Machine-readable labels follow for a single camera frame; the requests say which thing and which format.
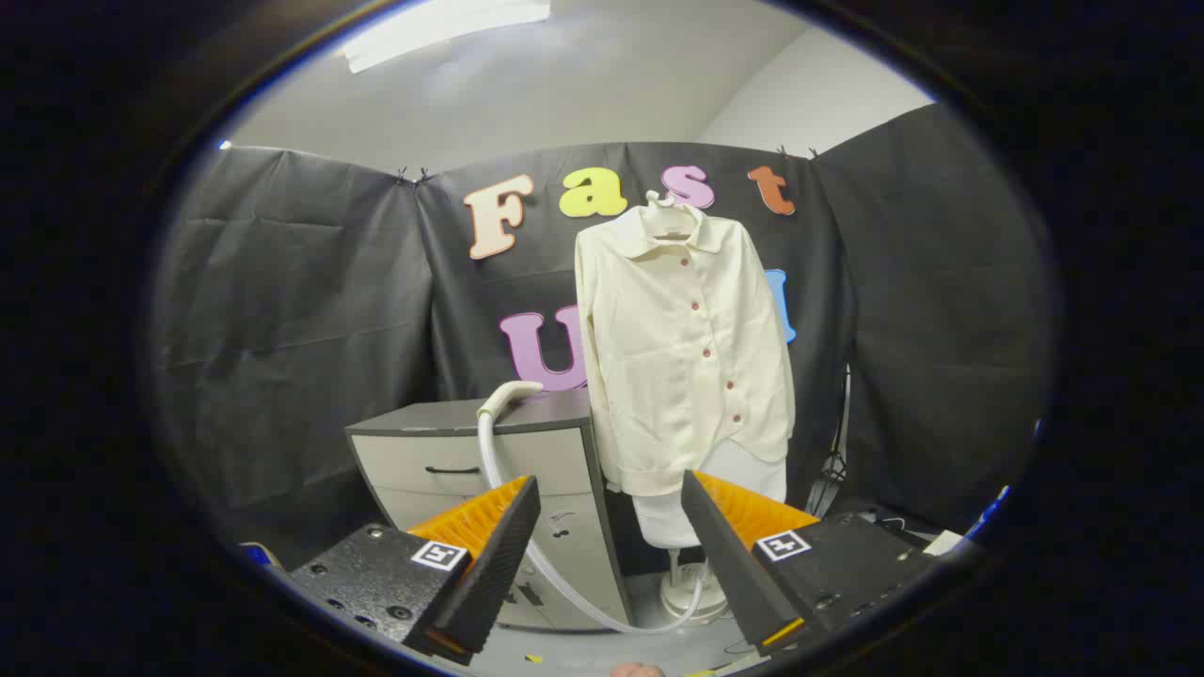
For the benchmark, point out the grey drawer cabinet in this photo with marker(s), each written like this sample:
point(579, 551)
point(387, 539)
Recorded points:
point(433, 447)

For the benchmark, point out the white garment steamer head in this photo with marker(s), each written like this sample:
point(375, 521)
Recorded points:
point(503, 395)

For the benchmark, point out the cream button-up shirt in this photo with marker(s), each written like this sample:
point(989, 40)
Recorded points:
point(677, 376)

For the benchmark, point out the white plastic hanger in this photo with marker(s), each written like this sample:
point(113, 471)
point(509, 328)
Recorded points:
point(670, 224)

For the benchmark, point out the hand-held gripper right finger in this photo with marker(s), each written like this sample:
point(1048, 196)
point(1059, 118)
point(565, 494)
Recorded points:
point(729, 555)

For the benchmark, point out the black backdrop cloth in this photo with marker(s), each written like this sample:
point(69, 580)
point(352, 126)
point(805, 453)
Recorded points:
point(310, 310)

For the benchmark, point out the ceiling light panel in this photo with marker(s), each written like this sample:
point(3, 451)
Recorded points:
point(442, 26)

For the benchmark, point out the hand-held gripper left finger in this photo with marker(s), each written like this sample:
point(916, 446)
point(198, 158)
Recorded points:
point(499, 564)

